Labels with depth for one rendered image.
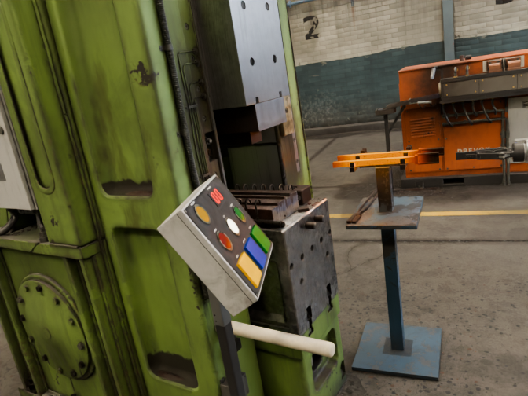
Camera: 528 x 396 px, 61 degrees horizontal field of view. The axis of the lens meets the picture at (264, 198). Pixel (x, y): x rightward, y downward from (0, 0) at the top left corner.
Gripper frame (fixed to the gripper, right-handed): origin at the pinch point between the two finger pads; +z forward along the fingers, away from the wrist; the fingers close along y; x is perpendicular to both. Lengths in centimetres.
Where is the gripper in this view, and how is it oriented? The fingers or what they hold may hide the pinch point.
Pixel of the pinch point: (465, 155)
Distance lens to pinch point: 195.6
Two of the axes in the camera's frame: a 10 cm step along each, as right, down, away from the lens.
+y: 3.8, -3.0, 8.8
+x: -1.5, -9.5, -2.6
